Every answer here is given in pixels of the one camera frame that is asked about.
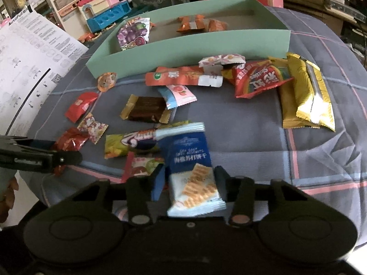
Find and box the blue toy block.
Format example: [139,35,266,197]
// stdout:
[86,0,133,33]

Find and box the round orange jelly cup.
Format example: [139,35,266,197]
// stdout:
[97,71,118,92]

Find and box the red foil candy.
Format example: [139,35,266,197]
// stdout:
[52,127,91,177]

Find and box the purple grape snack packet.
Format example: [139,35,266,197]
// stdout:
[117,17,151,52]

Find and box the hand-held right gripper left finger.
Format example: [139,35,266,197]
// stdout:
[72,165,167,226]

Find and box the brown chocolate bar packet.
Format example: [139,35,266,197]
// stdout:
[120,94,175,124]

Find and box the person's left hand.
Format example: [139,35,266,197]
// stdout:
[0,177,19,224]

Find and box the long orange snack packet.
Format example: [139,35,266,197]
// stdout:
[145,66,224,88]

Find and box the white red patterned candy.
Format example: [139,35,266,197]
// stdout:
[77,113,110,145]

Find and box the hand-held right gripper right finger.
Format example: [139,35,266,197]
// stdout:
[214,165,310,227]

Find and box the plaid grey blanket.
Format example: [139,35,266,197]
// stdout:
[21,4,367,275]

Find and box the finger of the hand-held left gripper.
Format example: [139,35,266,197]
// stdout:
[0,135,57,151]
[0,149,84,174]

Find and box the mint green cardboard box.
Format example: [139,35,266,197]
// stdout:
[86,0,292,80]

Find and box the red rainbow candy bag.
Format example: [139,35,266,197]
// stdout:
[222,60,295,99]

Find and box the white instruction sheet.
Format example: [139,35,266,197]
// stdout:
[0,5,90,138]

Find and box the red candy packet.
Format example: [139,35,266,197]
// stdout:
[64,92,98,124]

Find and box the blue white cracker packet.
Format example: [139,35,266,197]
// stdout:
[156,122,227,217]

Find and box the gold snack packet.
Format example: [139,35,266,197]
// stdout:
[286,52,336,132]
[269,57,321,129]

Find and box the red green snack packet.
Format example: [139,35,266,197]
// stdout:
[122,151,166,184]

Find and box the yellow green snack packet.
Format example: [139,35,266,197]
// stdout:
[103,120,190,160]

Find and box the white floral snack packet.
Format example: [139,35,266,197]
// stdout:
[198,53,246,67]

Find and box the pink blue snack packet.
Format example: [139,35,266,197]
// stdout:
[157,84,198,110]

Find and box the small orange snack packet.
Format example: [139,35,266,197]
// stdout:
[206,19,230,33]
[176,14,206,34]

